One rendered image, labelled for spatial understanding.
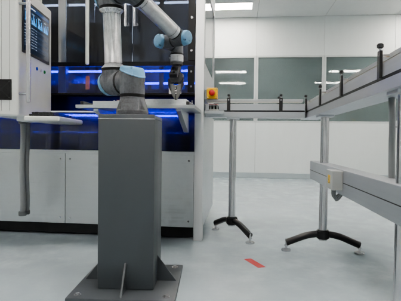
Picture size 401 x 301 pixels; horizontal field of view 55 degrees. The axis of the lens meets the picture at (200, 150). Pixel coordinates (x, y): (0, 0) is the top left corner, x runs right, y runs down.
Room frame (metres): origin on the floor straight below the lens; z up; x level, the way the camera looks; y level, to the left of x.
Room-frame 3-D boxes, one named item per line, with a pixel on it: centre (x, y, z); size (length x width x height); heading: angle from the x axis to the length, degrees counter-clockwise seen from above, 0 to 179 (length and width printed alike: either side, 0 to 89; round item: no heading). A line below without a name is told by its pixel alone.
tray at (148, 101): (2.39, 0.20, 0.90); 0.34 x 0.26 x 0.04; 174
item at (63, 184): (3.17, 0.96, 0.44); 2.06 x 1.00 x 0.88; 84
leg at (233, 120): (2.72, -0.23, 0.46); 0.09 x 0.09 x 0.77; 84
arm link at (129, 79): (1.81, 0.33, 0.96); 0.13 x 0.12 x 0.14; 50
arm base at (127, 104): (1.80, 0.32, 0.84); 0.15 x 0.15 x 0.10
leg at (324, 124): (2.35, -0.76, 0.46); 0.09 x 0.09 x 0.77; 84
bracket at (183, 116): (2.41, 0.11, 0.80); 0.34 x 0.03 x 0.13; 174
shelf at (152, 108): (2.45, 0.36, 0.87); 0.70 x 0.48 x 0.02; 84
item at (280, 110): (2.71, -0.37, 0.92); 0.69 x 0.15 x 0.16; 84
